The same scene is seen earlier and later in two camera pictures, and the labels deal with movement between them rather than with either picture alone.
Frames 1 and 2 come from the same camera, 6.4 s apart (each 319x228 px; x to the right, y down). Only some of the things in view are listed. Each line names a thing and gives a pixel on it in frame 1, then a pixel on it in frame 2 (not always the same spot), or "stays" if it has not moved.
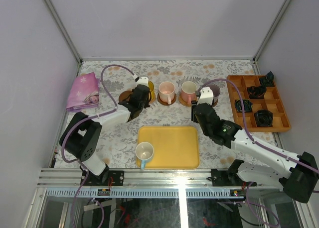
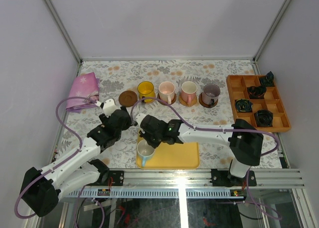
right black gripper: [194, 118] → [145, 134]
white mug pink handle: [188, 93] stays
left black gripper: [143, 94] → [122, 117]
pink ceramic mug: [166, 91] stays
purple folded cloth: [84, 93] stays
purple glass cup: [215, 89] stays
